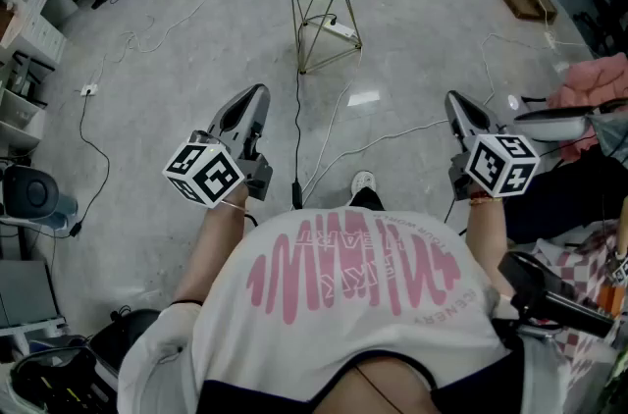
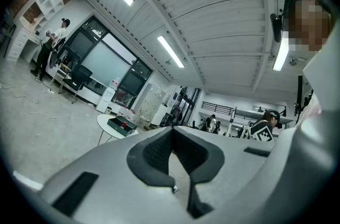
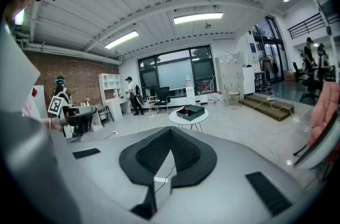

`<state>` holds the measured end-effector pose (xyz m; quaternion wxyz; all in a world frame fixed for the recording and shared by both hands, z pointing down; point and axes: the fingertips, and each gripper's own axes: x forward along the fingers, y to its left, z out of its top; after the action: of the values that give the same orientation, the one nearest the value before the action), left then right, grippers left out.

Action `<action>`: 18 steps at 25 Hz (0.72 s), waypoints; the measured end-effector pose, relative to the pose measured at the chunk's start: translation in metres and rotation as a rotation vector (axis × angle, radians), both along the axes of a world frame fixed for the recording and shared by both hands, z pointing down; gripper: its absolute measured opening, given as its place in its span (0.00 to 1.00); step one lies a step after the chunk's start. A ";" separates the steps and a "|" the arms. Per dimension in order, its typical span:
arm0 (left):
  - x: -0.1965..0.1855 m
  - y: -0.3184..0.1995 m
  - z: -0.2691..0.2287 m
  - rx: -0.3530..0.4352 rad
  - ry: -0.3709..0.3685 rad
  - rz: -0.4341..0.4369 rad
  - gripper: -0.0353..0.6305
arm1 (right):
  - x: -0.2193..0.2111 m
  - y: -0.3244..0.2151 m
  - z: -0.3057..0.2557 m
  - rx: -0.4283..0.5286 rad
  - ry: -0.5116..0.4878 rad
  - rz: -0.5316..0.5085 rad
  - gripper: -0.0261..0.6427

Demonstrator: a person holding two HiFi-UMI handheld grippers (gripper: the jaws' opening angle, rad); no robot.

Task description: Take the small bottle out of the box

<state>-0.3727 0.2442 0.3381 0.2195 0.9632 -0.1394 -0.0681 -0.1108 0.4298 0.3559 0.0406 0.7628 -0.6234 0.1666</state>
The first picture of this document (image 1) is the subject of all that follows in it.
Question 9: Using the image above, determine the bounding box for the black bag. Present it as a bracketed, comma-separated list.
[8, 344, 120, 414]

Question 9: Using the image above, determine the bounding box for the red string bracelet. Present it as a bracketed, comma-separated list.
[468, 190, 504, 207]

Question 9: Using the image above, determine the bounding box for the long white cable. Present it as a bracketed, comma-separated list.
[96, 0, 208, 80]

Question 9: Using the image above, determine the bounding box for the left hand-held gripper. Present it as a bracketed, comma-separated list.
[162, 82, 274, 209]

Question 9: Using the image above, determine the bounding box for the person's black trouser leg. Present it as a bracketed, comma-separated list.
[349, 186, 387, 213]

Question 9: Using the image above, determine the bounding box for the person's white shoe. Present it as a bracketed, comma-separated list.
[350, 170, 378, 203]

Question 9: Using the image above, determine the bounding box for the blue grey speaker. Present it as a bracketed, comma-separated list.
[1, 163, 79, 231]

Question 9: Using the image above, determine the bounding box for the person's left forearm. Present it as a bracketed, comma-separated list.
[169, 183, 256, 310]

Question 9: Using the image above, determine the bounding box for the white open shelf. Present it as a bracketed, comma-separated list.
[0, 51, 56, 154]

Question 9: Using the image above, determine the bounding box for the person's right forearm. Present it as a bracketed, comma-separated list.
[464, 193, 515, 300]

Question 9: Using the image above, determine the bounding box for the person's white pink-print t-shirt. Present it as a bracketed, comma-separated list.
[117, 205, 573, 414]

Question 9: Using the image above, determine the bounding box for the black fabric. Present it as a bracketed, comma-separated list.
[503, 145, 628, 245]

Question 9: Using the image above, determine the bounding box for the pink white checkered cloth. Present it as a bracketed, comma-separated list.
[532, 223, 628, 384]

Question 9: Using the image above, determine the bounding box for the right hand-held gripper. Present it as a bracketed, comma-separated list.
[445, 90, 541, 201]

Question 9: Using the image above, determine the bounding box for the grey case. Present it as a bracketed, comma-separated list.
[0, 258, 66, 331]

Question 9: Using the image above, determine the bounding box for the black cable with adapter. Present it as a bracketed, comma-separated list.
[68, 90, 112, 239]
[290, 12, 340, 212]

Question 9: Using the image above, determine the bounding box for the white drawer cabinet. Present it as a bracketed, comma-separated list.
[0, 0, 68, 66]

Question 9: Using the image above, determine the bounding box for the black waist pack device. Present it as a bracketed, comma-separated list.
[497, 250, 617, 339]

